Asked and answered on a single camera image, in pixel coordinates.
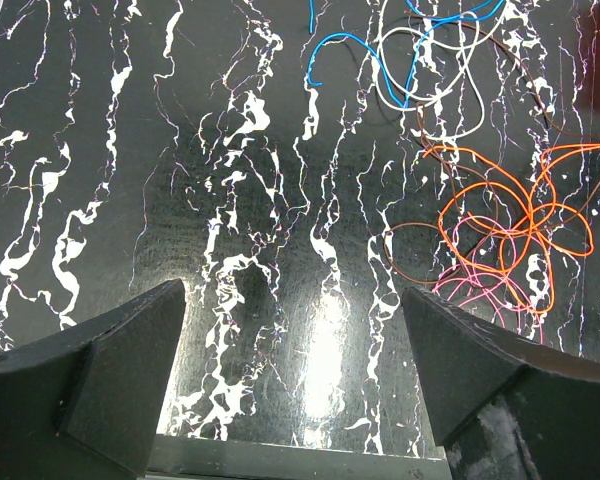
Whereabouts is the blue cable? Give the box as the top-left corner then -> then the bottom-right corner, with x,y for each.
306,0 -> 506,109

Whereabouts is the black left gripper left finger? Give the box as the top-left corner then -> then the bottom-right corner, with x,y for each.
0,279 -> 186,479

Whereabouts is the brown cable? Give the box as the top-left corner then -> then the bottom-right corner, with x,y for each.
382,12 -> 600,287

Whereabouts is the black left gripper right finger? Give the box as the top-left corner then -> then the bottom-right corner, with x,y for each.
402,287 -> 600,479

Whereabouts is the orange cable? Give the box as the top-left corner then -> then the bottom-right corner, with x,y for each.
422,141 -> 600,315

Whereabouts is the pink cable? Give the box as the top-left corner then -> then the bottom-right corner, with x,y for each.
432,213 -> 546,344

